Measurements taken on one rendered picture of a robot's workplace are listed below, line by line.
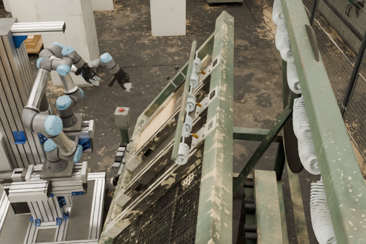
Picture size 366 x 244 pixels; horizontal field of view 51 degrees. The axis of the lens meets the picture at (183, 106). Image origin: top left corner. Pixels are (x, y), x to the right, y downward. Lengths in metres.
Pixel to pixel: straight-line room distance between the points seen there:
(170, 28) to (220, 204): 5.40
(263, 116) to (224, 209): 3.55
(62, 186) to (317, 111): 2.08
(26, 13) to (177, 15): 2.51
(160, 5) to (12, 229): 4.19
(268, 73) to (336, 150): 4.56
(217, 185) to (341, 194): 0.53
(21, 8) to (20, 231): 4.26
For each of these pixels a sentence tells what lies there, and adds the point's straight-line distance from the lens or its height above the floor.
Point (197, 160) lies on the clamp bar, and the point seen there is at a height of 1.66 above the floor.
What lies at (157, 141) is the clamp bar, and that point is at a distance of 2.79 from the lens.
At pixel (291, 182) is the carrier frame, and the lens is 3.20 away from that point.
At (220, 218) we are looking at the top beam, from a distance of 1.51.
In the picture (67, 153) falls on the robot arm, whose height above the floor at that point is 1.26.
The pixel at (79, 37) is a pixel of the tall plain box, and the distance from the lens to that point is 5.21.
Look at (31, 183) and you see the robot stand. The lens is 3.07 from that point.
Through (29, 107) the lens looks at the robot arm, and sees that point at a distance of 2.52.
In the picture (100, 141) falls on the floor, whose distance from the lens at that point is 4.68.
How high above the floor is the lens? 3.10
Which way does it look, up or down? 37 degrees down
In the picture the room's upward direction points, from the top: straight up
